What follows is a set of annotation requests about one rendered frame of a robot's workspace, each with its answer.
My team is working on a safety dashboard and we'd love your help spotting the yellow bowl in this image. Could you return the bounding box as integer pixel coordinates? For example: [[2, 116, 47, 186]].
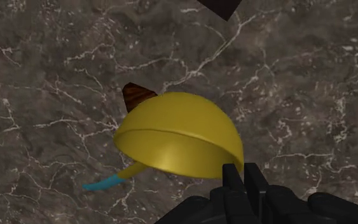
[[113, 92, 245, 179]]

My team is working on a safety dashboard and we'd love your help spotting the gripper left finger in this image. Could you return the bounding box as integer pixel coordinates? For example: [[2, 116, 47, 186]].
[[155, 163, 248, 224]]

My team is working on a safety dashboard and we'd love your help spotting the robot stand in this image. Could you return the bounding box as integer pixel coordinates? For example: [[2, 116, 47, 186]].
[[196, 0, 244, 22]]

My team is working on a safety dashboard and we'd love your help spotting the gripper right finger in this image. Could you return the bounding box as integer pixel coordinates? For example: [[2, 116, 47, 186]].
[[244, 162, 358, 224]]

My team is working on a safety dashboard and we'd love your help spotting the yellow utensil with blue tip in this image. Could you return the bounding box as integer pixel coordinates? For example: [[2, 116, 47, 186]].
[[82, 161, 150, 192]]

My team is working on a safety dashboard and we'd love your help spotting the brown wooden block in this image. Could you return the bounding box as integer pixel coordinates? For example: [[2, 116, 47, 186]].
[[121, 81, 159, 113]]

